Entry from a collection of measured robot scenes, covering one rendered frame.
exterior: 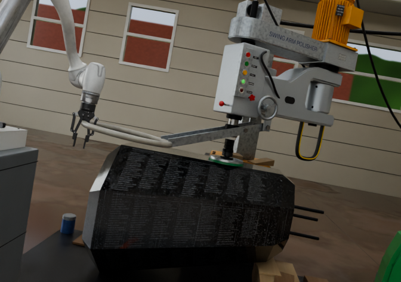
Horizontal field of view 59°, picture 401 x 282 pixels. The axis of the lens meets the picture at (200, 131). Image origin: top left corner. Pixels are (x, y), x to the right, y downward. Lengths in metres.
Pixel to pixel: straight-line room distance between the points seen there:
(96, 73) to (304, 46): 1.29
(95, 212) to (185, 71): 6.61
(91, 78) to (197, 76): 6.59
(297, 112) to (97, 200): 1.34
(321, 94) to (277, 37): 0.54
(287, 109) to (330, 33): 0.61
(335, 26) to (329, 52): 0.20
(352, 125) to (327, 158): 0.91
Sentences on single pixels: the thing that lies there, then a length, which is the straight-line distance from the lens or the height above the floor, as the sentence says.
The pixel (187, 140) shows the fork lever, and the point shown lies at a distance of 2.01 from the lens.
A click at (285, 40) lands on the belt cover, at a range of 2.31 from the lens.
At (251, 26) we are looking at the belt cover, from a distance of 2.17.
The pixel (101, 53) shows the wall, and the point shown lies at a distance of 8.91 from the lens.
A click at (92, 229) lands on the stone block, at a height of 0.36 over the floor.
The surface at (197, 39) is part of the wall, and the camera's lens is 8.53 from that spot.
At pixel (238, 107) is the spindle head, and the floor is 1.17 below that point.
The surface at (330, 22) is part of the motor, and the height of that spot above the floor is 1.84.
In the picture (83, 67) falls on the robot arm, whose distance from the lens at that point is 2.03.
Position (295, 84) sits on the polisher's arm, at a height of 1.38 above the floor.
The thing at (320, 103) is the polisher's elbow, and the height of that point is 1.30.
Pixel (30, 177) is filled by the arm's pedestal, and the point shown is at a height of 0.67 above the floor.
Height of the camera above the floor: 1.10
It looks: 3 degrees down
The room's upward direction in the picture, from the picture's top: 10 degrees clockwise
